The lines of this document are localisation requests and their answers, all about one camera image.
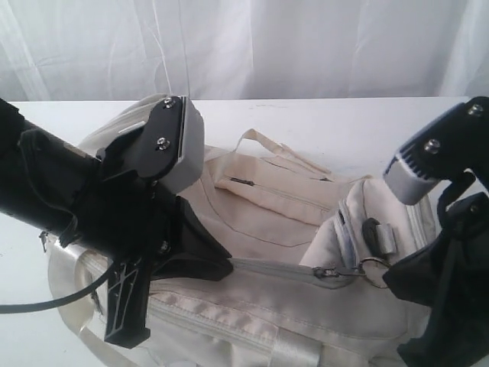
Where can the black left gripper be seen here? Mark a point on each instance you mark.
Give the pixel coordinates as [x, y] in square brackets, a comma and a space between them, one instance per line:
[119, 217]

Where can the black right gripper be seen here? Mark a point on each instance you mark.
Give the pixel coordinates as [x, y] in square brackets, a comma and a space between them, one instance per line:
[456, 288]

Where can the white fabric duffel bag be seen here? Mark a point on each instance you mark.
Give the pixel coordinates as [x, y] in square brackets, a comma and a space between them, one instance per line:
[308, 250]

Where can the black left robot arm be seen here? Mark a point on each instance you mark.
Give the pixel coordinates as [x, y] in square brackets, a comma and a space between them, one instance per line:
[42, 178]

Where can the white backdrop curtain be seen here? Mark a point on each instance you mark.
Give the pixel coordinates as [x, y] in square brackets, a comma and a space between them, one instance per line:
[126, 50]

